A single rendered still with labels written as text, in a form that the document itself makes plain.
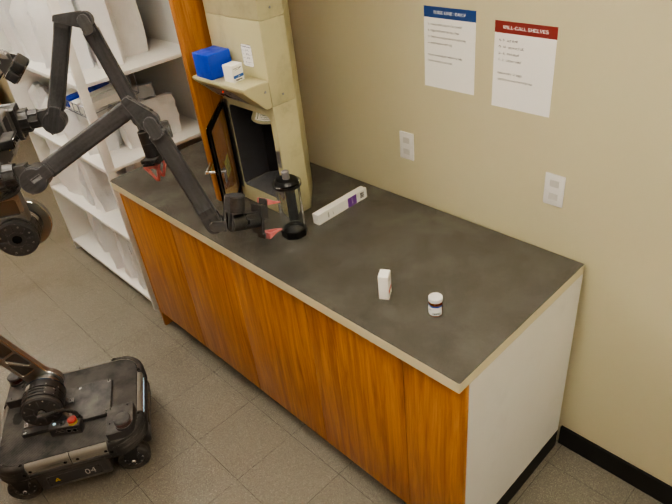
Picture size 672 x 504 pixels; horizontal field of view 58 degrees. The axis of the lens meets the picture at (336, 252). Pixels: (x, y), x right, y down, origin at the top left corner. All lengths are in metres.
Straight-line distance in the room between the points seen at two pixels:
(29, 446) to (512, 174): 2.21
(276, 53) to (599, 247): 1.28
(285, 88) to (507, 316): 1.12
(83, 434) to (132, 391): 0.27
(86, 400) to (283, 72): 1.67
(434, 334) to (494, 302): 0.24
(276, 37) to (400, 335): 1.10
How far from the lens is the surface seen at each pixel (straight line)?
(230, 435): 2.91
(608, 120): 1.96
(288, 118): 2.31
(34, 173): 2.01
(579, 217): 2.13
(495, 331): 1.86
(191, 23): 2.46
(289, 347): 2.42
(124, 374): 3.02
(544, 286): 2.05
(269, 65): 2.22
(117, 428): 2.72
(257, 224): 2.08
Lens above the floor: 2.18
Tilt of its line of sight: 34 degrees down
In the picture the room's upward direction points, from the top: 7 degrees counter-clockwise
